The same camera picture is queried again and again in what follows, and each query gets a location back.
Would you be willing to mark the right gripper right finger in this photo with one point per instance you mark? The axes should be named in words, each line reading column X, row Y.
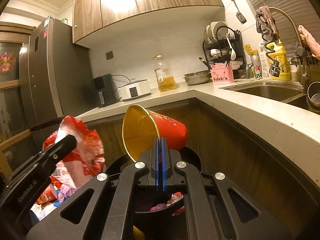
column 214, row 207

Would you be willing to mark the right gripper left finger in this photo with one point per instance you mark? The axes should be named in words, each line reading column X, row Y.
column 115, row 208

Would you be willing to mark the red plastic bag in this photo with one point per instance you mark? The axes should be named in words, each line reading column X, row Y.
column 175, row 197

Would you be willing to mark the red white snack wrapper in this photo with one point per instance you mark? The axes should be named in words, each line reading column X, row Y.
column 85, row 161

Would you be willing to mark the red paper cup gold inside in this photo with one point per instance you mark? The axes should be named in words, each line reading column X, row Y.
column 141, row 126

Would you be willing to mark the red patterned paper cup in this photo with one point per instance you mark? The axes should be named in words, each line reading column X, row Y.
column 49, row 195

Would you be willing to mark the pink plastic bag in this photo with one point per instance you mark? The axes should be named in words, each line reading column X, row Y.
column 158, row 207

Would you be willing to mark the black round trash bin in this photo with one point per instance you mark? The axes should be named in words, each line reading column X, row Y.
column 160, row 224

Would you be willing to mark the floral blue white tablecloth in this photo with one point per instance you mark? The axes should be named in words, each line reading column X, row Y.
column 43, row 210

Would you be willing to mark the black air fryer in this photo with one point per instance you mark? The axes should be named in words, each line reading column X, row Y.
column 106, row 90

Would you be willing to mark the dark grey refrigerator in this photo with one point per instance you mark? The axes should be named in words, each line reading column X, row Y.
column 55, row 78

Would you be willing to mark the white rice cooker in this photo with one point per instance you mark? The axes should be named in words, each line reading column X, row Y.
column 134, row 90

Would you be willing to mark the stainless steel bowl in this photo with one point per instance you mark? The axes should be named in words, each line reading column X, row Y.
column 197, row 78

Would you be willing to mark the pink utensil basket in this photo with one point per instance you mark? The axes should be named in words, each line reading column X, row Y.
column 221, row 74

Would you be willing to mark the cooking oil bottle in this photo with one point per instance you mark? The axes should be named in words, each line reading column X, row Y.
column 163, row 73

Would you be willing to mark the steel cup in sink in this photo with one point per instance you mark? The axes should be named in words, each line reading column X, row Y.
column 313, row 95

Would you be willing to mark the wooden glass door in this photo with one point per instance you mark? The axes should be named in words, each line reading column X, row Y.
column 16, row 144

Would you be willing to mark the beer can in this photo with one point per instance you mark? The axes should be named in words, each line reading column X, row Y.
column 255, row 59

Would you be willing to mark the white spray bottle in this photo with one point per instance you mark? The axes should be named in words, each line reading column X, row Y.
column 265, row 63

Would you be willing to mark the black dish rack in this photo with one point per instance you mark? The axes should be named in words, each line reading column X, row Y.
column 222, row 43

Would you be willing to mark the yellow detergent bottle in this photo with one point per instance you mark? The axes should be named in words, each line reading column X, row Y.
column 277, row 53

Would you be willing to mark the pink cloth on rack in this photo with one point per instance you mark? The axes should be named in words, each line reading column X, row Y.
column 310, row 41

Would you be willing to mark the hanging slotted spatula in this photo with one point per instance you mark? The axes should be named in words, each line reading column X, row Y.
column 239, row 15

